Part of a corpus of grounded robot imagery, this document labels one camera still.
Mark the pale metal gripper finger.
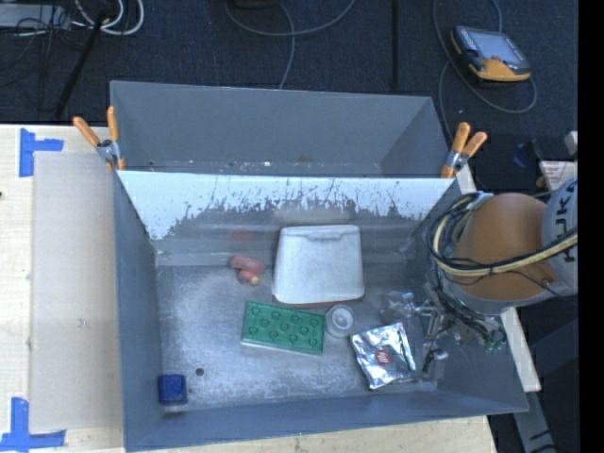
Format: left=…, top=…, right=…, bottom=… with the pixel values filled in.
left=421, top=346, right=450, bottom=382
left=380, top=292, right=428, bottom=321

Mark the silver foil packet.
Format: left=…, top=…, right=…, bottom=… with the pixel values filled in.
left=349, top=322, right=418, bottom=392

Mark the clear plastic cup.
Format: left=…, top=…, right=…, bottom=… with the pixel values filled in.
left=325, top=303, right=357, bottom=339

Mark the white foam tub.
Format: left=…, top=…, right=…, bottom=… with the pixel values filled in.
left=271, top=224, right=366, bottom=307

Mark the dark green flat block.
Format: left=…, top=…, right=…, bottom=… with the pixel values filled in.
left=240, top=300, right=327, bottom=357

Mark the pink toy food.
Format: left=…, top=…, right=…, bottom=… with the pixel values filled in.
left=228, top=254, right=267, bottom=287

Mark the grey metal bin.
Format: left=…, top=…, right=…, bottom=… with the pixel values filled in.
left=109, top=80, right=530, bottom=453

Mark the blue cube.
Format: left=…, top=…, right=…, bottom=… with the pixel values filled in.
left=156, top=373, right=190, bottom=407

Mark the pale cardboard board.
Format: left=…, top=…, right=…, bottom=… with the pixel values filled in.
left=27, top=150, right=126, bottom=436

